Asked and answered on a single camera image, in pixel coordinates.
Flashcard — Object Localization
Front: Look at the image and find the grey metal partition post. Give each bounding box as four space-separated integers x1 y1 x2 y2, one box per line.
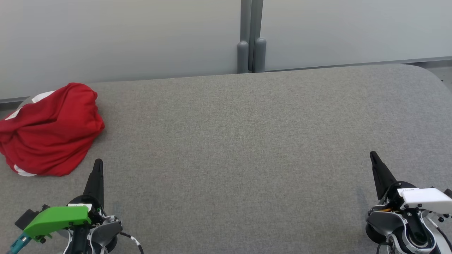
237 0 252 74
251 0 267 73

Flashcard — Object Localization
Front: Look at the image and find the grey partition base rail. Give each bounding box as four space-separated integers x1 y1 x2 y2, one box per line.
265 56 452 73
0 97 29 105

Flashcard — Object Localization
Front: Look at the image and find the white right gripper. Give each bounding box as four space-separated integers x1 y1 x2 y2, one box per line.
370 151 452 214

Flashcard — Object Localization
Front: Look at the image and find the thin black tagged cable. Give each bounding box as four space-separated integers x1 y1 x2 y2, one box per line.
119 231 144 254

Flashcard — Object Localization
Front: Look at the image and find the frosted partition panel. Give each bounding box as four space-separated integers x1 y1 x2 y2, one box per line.
263 0 452 71
0 0 243 101

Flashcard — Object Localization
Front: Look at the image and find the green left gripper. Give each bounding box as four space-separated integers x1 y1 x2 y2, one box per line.
23 159 106 244

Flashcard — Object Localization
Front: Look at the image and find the red shirt with white sleeves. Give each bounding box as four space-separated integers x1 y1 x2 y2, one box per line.
0 82 105 157

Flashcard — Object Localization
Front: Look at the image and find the left black cable teal plug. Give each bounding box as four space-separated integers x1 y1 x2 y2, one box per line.
6 232 33 254

